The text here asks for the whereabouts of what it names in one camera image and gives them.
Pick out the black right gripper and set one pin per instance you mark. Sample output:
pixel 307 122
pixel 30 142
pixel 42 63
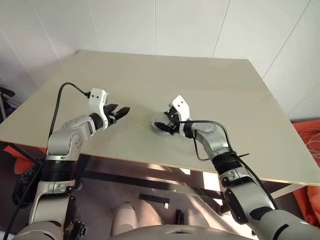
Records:
pixel 178 127

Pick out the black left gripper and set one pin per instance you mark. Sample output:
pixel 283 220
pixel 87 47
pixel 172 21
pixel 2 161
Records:
pixel 110 116

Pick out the round grey motor lid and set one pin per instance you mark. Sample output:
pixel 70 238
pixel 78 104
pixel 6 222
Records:
pixel 158 117

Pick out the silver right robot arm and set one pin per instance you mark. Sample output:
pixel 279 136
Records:
pixel 240 182

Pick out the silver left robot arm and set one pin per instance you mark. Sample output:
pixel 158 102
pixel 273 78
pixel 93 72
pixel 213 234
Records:
pixel 62 142

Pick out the small white floor scrap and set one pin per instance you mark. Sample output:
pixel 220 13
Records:
pixel 165 206

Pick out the beige rounded robot leg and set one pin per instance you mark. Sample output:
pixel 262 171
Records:
pixel 123 220

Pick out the orange cloth under table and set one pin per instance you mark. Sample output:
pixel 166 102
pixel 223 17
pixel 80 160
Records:
pixel 20 162

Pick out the silver robot torso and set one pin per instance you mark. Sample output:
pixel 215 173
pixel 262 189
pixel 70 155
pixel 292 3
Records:
pixel 185 232

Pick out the black fuzzy bundle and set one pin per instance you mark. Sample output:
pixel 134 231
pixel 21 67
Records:
pixel 25 185

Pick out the black boxy waist device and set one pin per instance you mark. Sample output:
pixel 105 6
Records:
pixel 76 228

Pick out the orange bean bag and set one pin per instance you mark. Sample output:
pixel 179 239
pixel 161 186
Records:
pixel 307 140

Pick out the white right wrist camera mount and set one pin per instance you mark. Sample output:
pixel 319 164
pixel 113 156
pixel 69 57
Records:
pixel 182 107

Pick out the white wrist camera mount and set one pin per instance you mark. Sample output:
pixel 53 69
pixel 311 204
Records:
pixel 98 100
pixel 182 107

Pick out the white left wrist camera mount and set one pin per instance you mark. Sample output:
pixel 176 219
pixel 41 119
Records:
pixel 98 100

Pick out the black table frame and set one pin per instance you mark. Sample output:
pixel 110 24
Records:
pixel 150 181

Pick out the black stand by wall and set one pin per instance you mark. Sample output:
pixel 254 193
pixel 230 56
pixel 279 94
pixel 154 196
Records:
pixel 5 100

